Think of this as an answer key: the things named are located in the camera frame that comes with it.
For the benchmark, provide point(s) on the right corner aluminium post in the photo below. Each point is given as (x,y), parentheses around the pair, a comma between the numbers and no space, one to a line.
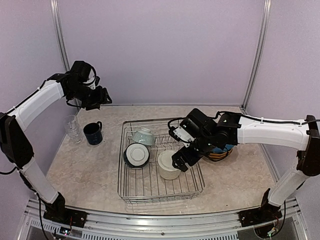
(258,53)

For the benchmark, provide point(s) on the left corner aluminium post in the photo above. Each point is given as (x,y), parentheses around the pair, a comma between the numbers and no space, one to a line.
(54,5)

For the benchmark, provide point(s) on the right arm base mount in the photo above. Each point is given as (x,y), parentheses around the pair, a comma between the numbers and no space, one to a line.
(255,216)

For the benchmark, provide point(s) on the back wall aluminium rail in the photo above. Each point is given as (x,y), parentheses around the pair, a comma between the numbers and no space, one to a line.
(174,104)

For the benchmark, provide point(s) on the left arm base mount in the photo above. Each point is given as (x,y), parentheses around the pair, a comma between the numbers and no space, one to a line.
(66,216)

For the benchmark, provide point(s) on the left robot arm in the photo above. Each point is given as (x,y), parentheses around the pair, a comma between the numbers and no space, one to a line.
(80,82)

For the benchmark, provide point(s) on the dark blue white bowl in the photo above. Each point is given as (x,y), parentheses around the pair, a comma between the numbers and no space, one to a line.
(136,155)

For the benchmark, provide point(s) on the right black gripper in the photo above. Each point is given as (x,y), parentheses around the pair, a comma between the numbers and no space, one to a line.
(191,159)

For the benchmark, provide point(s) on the light striped rice bowl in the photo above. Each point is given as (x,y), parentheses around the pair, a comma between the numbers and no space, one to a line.
(144,136)

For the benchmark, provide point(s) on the dark blue mug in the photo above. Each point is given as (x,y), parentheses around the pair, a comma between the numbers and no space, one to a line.
(93,133)

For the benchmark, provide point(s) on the corner aluminium post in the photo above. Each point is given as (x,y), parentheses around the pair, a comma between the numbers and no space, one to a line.
(54,5)
(258,53)

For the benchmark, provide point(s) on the aluminium front frame rail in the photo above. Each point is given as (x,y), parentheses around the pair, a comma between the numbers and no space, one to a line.
(103,225)

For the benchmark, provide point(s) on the yellow polka dot plate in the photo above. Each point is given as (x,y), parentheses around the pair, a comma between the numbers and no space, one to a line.
(216,154)
(216,157)

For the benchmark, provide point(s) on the white ceramic mug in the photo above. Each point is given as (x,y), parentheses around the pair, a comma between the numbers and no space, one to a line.
(166,169)

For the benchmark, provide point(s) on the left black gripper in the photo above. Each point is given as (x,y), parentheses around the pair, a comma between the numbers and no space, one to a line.
(100,98)

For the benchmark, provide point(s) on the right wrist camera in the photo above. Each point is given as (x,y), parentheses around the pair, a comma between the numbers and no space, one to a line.
(187,129)

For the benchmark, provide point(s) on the bird pattern ceramic plate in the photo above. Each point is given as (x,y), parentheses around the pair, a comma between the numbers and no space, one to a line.
(215,159)

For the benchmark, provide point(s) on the blue polka dot plate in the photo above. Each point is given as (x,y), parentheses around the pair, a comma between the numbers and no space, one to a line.
(218,150)

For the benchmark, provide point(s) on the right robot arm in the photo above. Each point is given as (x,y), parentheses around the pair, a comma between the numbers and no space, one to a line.
(302,135)

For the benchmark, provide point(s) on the clear glass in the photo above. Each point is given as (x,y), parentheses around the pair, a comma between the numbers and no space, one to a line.
(75,136)
(71,124)

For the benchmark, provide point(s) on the metal wire dish rack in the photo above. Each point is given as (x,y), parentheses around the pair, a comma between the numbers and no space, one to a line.
(145,184)

